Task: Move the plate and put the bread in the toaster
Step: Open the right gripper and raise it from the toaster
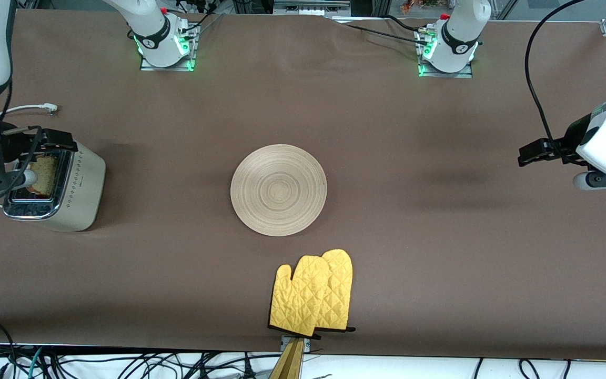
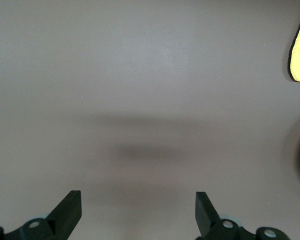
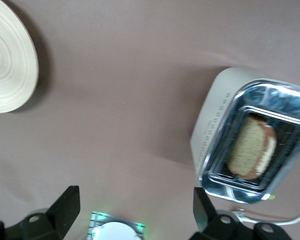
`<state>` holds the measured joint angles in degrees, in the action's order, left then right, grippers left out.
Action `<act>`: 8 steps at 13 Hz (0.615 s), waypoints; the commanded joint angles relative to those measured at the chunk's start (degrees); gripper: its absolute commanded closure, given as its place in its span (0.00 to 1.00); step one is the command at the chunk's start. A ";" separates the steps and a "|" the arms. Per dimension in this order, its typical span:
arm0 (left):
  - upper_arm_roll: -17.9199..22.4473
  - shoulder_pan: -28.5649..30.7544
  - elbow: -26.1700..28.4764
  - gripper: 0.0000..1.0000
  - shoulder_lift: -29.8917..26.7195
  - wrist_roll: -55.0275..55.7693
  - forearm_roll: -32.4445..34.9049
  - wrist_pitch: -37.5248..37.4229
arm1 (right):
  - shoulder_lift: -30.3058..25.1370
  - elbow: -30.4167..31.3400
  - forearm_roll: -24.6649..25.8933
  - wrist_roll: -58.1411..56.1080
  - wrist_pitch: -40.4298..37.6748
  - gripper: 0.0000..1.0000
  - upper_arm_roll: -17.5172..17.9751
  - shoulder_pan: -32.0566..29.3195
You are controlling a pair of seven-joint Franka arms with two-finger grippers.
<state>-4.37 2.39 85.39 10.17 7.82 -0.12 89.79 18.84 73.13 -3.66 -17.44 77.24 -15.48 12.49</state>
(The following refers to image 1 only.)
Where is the brown bread slice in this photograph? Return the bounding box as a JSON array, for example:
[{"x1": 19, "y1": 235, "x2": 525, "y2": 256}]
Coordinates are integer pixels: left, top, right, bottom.
[{"x1": 24, "y1": 156, "x2": 58, "y2": 196}]

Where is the teal cable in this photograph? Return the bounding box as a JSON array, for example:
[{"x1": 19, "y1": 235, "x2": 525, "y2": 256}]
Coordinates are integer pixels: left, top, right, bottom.
[{"x1": 27, "y1": 346, "x2": 47, "y2": 379}]

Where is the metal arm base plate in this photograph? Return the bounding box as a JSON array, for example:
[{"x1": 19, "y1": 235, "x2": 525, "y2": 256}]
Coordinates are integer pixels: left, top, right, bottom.
[
  {"x1": 417, "y1": 26, "x2": 475, "y2": 79},
  {"x1": 139, "y1": 24, "x2": 199, "y2": 72}
]

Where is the grey power strip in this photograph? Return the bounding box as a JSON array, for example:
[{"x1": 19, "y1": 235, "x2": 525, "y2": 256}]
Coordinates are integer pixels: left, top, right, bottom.
[{"x1": 273, "y1": 0, "x2": 351, "y2": 16}]

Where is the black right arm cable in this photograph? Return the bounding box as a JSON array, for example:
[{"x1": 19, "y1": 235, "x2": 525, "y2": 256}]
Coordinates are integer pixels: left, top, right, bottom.
[{"x1": 0, "y1": 47, "x2": 42, "y2": 200}]

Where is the round wooden plate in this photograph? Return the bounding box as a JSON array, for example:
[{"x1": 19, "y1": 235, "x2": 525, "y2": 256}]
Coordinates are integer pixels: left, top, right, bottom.
[{"x1": 230, "y1": 144, "x2": 328, "y2": 237}]

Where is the wooden beam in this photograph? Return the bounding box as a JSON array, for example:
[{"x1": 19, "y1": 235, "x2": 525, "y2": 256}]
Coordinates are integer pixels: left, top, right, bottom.
[{"x1": 268, "y1": 338, "x2": 305, "y2": 379}]

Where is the orange decoration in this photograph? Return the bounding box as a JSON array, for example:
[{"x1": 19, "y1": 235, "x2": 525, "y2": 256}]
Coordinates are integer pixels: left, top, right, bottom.
[{"x1": 400, "y1": 0, "x2": 452, "y2": 14}]

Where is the cream chrome two-slot toaster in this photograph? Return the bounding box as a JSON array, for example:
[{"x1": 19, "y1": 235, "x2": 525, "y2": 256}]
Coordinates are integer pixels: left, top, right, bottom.
[{"x1": 2, "y1": 133, "x2": 107, "y2": 233}]

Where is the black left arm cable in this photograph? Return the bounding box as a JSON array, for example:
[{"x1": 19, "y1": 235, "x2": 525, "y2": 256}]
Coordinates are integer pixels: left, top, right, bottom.
[{"x1": 524, "y1": 0, "x2": 587, "y2": 154}]

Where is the small metal bracket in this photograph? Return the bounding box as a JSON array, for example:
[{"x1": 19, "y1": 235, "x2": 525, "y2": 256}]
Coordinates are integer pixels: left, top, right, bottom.
[{"x1": 280, "y1": 336, "x2": 312, "y2": 353}]

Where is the white toaster power cord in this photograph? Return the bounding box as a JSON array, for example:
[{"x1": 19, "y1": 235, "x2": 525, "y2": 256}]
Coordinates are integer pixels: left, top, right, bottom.
[{"x1": 0, "y1": 103, "x2": 59, "y2": 207}]

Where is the black base cable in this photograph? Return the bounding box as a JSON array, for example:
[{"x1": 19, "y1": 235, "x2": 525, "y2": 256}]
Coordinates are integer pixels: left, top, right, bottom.
[
  {"x1": 176, "y1": 0, "x2": 226, "y2": 33},
  {"x1": 334, "y1": 15, "x2": 433, "y2": 46}
]

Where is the yellow quilted oven mitt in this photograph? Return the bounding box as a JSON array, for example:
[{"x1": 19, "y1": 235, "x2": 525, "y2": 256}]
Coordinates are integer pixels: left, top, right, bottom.
[
  {"x1": 268, "y1": 255, "x2": 334, "y2": 338},
  {"x1": 314, "y1": 249, "x2": 357, "y2": 334}
]

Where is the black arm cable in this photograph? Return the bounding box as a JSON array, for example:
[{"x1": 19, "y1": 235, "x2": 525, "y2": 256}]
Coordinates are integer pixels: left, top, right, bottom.
[
  {"x1": 0, "y1": 47, "x2": 42, "y2": 200},
  {"x1": 524, "y1": 0, "x2": 587, "y2": 154}
]

